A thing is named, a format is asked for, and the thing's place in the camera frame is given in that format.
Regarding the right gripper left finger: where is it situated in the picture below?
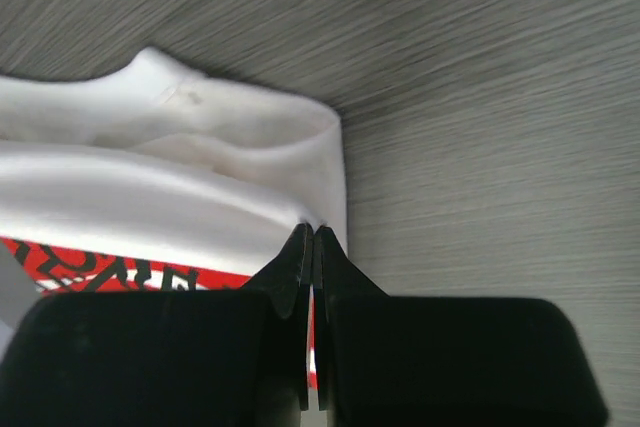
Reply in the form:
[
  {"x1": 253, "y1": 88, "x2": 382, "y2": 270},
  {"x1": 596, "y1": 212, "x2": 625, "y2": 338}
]
[{"x1": 1, "y1": 224, "x2": 313, "y2": 426}]

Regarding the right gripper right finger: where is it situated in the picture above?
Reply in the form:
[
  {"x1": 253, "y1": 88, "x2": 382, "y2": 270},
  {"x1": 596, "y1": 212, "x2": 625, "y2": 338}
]
[{"x1": 313, "y1": 227, "x2": 609, "y2": 426}]

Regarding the white t shirt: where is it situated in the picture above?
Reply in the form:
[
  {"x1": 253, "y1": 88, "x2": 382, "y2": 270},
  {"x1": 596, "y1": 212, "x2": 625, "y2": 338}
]
[{"x1": 0, "y1": 45, "x2": 349, "y2": 391}]

